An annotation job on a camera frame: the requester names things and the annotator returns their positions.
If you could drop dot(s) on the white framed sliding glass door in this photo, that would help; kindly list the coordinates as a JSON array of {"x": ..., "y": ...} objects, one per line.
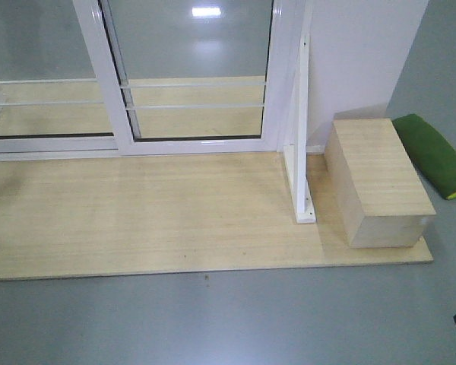
[{"x": 185, "y": 77}]

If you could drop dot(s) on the white fixed glass door panel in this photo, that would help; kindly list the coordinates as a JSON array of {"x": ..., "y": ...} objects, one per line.
[{"x": 50, "y": 99}]

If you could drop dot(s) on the light wooden box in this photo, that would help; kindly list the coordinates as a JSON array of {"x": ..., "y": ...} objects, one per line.
[{"x": 380, "y": 196}]

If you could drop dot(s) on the green cushion mat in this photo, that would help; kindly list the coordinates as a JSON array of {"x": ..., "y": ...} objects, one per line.
[{"x": 430, "y": 152}]

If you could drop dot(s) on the white triangular support brace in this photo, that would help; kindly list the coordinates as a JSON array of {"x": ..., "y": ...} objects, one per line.
[{"x": 294, "y": 151}]

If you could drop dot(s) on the light wooden base platform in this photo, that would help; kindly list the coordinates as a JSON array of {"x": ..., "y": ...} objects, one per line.
[{"x": 139, "y": 215}]

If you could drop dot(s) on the white door frame post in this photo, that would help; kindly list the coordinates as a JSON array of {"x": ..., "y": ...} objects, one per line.
[{"x": 293, "y": 39}]

